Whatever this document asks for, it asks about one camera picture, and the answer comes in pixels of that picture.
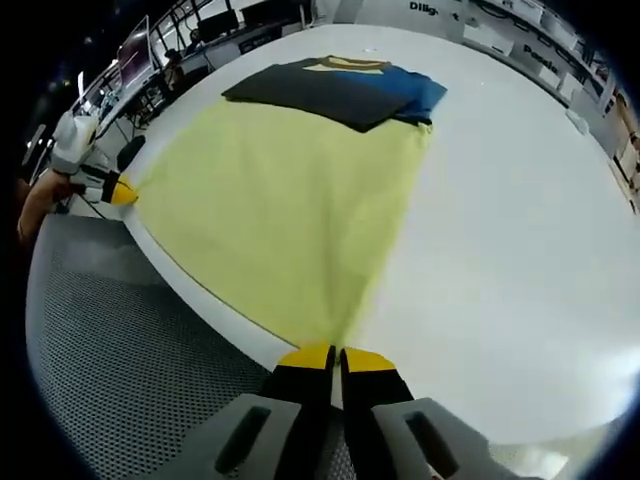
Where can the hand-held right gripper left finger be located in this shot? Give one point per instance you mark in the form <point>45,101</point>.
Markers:
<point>300,410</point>

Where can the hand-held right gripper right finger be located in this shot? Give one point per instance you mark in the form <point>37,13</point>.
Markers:
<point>375,390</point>

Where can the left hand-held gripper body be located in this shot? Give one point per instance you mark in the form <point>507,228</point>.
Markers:
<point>72,142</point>

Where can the yellow blue grey garment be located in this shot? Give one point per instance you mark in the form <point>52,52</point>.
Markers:
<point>275,210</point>

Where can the person's left hand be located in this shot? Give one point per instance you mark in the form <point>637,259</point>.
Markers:
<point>60,187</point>

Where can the black oval pad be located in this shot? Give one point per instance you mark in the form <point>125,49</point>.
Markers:
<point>131,152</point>

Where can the large tilted computer monitor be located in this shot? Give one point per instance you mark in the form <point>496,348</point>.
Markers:
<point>134,55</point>

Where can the black computer monitor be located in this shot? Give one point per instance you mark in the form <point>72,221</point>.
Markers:
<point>217,21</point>

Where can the desk with dark panel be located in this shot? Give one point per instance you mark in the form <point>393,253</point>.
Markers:
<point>260,42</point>

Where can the small white crumpled cloth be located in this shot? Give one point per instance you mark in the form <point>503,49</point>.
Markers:
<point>577,121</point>

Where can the group of white storage boxes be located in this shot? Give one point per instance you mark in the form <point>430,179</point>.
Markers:
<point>490,37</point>

